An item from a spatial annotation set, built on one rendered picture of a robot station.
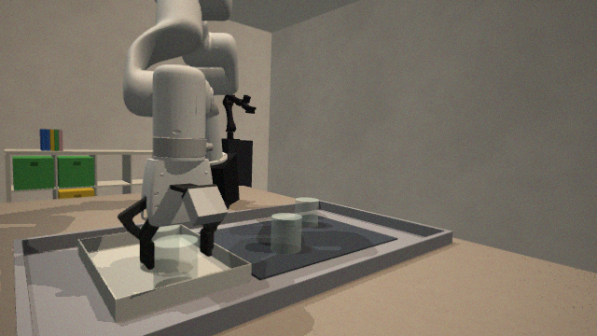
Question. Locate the clear glass cylinder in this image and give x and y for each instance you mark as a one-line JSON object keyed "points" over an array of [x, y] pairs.
{"points": [[176, 259], [308, 208], [162, 231], [286, 233]]}

